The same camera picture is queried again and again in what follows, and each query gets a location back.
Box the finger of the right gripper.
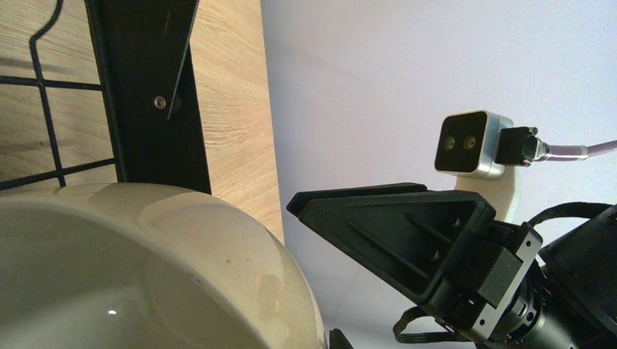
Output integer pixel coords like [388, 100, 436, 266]
[286, 182, 428, 217]

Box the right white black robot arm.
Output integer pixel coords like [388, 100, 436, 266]
[287, 183, 616, 348]

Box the black wire dish rack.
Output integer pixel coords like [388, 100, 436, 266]
[1, 1, 211, 193]

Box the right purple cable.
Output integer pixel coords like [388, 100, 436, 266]
[495, 126, 617, 168]

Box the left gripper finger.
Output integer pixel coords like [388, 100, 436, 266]
[328, 329, 353, 349]

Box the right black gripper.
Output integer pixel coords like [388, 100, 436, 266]
[298, 190, 578, 348]

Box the plain white bowl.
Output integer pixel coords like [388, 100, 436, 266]
[1, 183, 327, 348]

